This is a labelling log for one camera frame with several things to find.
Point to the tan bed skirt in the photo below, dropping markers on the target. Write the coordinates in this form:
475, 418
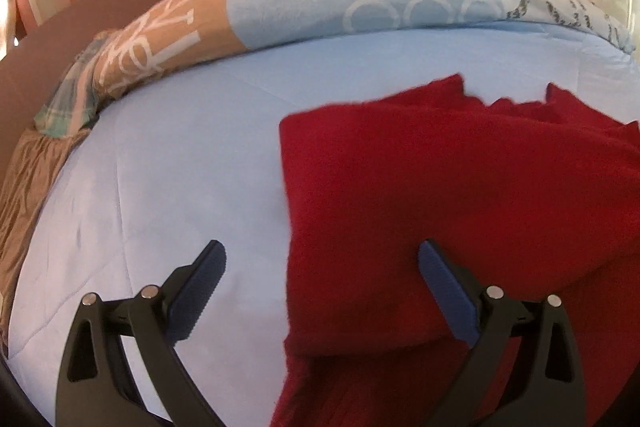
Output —
27, 187

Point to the red fleece blanket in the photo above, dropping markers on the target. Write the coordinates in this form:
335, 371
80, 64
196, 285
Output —
450, 217

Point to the plaid green cloth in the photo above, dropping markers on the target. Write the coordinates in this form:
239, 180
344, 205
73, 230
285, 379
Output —
70, 102

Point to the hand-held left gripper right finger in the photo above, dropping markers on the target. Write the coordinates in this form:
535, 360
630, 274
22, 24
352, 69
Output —
445, 287

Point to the light blue bed sheet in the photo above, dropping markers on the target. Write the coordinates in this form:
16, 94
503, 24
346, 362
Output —
175, 187

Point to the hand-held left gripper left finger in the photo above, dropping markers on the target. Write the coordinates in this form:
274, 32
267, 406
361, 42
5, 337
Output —
200, 287

